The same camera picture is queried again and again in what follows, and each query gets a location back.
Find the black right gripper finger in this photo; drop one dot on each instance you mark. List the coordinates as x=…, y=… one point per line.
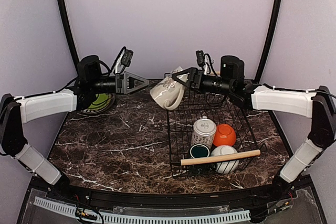
x=180, y=73
x=188, y=83

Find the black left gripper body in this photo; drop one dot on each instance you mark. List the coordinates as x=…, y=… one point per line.
x=118, y=88

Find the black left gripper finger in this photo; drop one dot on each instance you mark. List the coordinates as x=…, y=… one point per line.
x=133, y=85
x=130, y=76

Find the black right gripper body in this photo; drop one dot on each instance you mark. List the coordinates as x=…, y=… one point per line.
x=222, y=85

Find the yellow woven plate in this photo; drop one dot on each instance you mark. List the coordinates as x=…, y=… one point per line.
x=106, y=106

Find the white mug with grey pattern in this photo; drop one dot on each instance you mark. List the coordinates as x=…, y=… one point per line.
x=168, y=93

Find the grey reindeer snowflake plate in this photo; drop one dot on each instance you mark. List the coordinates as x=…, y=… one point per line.
x=103, y=102

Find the white cup with black characters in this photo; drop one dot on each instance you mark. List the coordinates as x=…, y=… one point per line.
x=204, y=130

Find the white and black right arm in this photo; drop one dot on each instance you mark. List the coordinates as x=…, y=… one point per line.
x=315, y=104

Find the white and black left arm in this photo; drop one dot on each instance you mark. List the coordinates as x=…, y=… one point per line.
x=78, y=95

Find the orange bowl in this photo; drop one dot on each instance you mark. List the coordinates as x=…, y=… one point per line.
x=225, y=135

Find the dark green cup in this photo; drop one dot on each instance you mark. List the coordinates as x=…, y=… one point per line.
x=199, y=151

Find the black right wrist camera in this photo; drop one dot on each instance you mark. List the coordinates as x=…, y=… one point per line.
x=204, y=61

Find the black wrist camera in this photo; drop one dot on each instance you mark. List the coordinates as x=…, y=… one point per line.
x=123, y=60
x=204, y=61

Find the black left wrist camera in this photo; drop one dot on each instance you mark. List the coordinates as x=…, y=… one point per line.
x=123, y=60

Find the black wire dish rack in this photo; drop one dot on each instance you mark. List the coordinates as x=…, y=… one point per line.
x=220, y=110

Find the white slotted cable duct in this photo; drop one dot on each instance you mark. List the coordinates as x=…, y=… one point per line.
x=145, y=215

